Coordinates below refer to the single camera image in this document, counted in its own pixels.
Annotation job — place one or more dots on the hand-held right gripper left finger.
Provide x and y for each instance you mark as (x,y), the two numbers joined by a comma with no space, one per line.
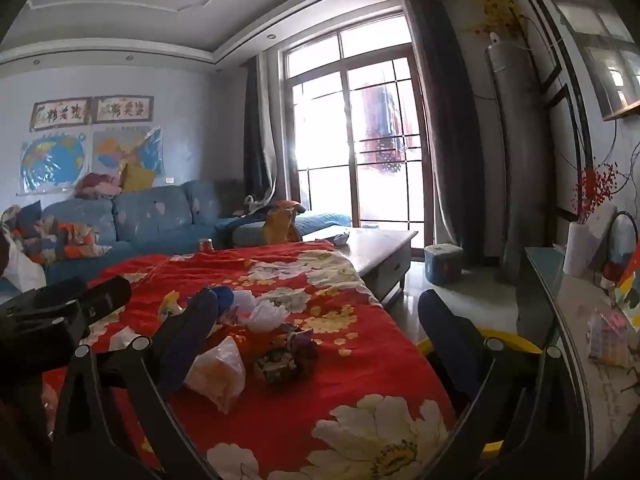
(190,345)

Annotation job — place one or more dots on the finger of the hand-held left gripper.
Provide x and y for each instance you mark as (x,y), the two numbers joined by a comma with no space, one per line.
(107,294)

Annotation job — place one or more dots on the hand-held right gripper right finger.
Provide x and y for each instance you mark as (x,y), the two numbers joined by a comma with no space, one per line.
(445,345)

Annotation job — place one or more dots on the yellow snack wrapper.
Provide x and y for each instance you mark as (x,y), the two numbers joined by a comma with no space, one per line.
(169,306)

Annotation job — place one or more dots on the white foam fruit net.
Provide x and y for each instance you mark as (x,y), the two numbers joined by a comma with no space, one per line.
(267,316)
(246,304)

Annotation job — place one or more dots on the yellow round trash bin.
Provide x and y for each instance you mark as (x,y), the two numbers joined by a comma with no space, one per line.
(515,342)

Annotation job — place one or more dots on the green snack packet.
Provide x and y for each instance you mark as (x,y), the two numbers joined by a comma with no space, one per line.
(277,365)

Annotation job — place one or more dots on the foil snack wrapper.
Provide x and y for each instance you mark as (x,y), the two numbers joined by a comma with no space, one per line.
(300,337)

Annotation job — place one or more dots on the orange floral cloth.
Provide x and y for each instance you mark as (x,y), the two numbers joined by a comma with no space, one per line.
(65,237)

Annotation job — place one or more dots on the blue storage stool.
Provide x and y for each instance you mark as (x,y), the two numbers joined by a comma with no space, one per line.
(442,262)

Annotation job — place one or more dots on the blue patterned sofa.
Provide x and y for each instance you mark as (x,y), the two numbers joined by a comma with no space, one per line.
(150,215)

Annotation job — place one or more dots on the red drink can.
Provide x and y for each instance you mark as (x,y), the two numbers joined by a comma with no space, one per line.
(206,244)

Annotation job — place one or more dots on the pink clothes pile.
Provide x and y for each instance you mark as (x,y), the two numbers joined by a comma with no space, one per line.
(97,185)

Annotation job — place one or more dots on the gray coffee table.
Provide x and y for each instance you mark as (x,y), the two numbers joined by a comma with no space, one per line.
(380,250)

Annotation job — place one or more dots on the yellow pillow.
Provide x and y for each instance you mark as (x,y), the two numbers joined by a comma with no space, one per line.
(136,177)

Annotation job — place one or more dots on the glass-top TV console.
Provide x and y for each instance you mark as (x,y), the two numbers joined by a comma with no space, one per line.
(570,320)

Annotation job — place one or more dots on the red floral blanket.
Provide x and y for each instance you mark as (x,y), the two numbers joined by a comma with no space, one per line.
(320,400)

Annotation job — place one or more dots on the world map poster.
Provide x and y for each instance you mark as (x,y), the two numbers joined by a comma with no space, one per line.
(52,160)

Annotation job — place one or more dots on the country map poster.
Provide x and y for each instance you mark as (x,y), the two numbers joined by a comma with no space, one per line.
(130,147)

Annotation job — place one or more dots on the small gray object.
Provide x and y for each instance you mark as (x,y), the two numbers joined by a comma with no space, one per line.
(341,238)

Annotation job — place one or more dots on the orange plush toy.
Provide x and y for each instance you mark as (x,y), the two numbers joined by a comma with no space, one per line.
(280,220)

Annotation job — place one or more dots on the white cylindrical vase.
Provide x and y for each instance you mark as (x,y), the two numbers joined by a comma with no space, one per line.
(576,250)

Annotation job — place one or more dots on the colourful bead box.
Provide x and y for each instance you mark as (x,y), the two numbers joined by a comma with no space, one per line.
(610,337)

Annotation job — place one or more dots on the small red ornament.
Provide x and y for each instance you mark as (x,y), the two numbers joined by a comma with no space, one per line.
(610,270)

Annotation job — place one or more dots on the framed calligraphy picture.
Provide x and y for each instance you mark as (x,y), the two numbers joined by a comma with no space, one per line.
(60,115)
(122,108)

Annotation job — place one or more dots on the gray leaning board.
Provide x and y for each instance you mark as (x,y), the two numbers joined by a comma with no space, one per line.
(600,235)

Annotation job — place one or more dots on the gray tower air conditioner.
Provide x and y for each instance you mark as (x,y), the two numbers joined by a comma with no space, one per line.
(515,160)

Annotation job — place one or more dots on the round black-rimmed mirror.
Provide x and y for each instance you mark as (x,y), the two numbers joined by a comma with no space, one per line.
(625,237)

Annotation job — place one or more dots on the dark curtain with white lining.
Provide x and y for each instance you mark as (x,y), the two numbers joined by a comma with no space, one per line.
(260,135)
(450,125)

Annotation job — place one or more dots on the brown-framed glass balcony door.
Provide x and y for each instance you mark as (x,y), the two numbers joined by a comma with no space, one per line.
(320,125)

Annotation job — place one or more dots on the yellow artificial flowers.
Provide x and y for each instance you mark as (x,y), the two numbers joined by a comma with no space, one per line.
(497,10)

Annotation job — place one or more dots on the wood-framed wall picture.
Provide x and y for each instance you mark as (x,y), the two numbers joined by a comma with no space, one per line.
(605,55)

